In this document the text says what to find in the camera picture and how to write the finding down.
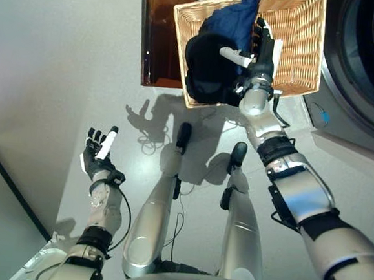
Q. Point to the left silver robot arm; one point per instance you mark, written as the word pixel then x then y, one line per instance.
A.
pixel 103 211

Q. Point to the wicker laundry basket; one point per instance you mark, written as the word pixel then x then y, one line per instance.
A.
pixel 295 41

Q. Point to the right silver robot leg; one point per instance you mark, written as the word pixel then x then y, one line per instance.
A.
pixel 241 235

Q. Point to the dark grey washing machine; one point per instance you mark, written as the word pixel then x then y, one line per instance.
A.
pixel 339 93

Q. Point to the left silver robot leg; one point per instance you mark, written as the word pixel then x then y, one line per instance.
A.
pixel 144 227

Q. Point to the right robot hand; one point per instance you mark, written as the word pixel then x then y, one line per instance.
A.
pixel 264 58

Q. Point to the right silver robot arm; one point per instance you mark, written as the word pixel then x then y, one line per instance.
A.
pixel 305 194

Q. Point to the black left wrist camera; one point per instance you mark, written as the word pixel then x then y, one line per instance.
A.
pixel 118 176

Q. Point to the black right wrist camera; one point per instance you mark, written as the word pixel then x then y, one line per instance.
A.
pixel 240 85

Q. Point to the blue tape piece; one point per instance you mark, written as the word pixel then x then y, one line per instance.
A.
pixel 325 117

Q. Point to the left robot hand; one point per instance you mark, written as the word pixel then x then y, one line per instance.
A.
pixel 94 163

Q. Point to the silver robot leg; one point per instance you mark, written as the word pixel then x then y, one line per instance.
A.
pixel 144 227
pixel 241 235

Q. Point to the blue garment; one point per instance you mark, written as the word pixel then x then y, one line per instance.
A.
pixel 231 23

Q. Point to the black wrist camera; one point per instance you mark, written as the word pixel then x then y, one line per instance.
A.
pixel 118 176
pixel 240 85

